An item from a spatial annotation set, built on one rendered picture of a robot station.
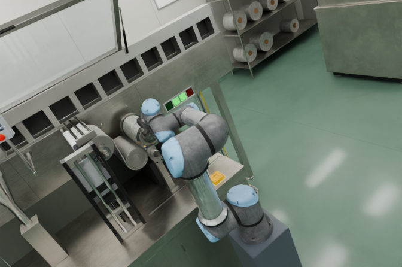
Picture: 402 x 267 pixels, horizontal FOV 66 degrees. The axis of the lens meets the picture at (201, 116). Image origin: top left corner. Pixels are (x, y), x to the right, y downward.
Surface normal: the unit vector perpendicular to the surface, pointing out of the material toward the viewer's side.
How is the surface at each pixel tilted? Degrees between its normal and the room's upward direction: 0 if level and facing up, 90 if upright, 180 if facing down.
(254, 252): 0
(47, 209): 90
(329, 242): 0
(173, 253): 90
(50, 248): 90
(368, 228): 0
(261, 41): 90
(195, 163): 101
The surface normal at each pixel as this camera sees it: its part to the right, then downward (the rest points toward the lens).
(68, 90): 0.55, 0.21
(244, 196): -0.24, -0.88
